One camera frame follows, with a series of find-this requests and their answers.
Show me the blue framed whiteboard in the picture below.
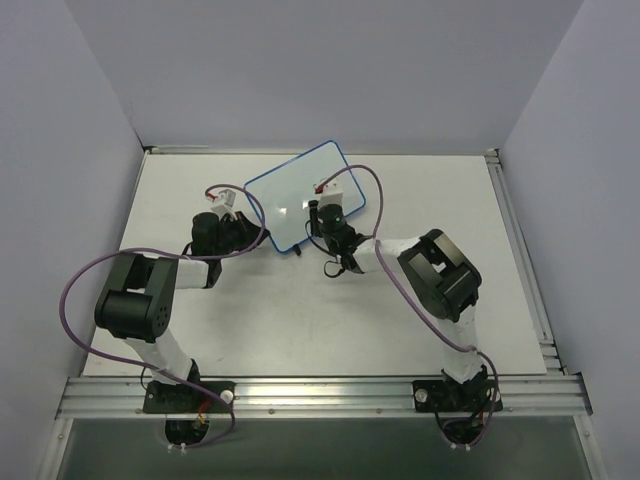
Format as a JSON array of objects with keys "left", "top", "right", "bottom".
[{"left": 244, "top": 140, "right": 348, "bottom": 254}]

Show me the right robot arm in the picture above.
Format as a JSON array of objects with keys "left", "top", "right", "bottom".
[{"left": 309, "top": 200, "right": 487, "bottom": 385}]

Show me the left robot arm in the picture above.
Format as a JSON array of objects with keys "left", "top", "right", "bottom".
[{"left": 94, "top": 212, "right": 270, "bottom": 387}]

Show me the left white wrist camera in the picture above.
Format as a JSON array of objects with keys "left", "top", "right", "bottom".
[{"left": 207, "top": 189, "right": 236, "bottom": 217}]

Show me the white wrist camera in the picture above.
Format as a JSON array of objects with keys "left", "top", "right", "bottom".
[
  {"left": 207, "top": 189, "right": 236, "bottom": 217},
  {"left": 315, "top": 179, "right": 344, "bottom": 208}
]

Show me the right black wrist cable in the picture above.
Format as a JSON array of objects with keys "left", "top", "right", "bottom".
[{"left": 303, "top": 219, "right": 351, "bottom": 280}]

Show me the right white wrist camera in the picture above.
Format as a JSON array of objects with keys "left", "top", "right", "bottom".
[{"left": 315, "top": 179, "right": 344, "bottom": 208}]

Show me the aluminium front rail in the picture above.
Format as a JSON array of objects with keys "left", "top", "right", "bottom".
[{"left": 56, "top": 375, "right": 593, "bottom": 420}]

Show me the aluminium rail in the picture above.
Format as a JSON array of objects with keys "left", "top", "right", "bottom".
[
  {"left": 56, "top": 375, "right": 593, "bottom": 420},
  {"left": 484, "top": 149, "right": 568, "bottom": 375}
]

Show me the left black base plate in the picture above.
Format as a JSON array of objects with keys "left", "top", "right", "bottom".
[{"left": 142, "top": 380, "right": 236, "bottom": 414}]

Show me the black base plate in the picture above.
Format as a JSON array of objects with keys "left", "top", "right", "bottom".
[
  {"left": 142, "top": 380, "right": 236, "bottom": 414},
  {"left": 411, "top": 379, "right": 495, "bottom": 414}
]

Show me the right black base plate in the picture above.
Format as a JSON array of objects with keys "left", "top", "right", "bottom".
[{"left": 411, "top": 379, "right": 495, "bottom": 414}]

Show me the aluminium right side rail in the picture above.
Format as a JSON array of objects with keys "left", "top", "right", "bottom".
[{"left": 484, "top": 149, "right": 568, "bottom": 375}]

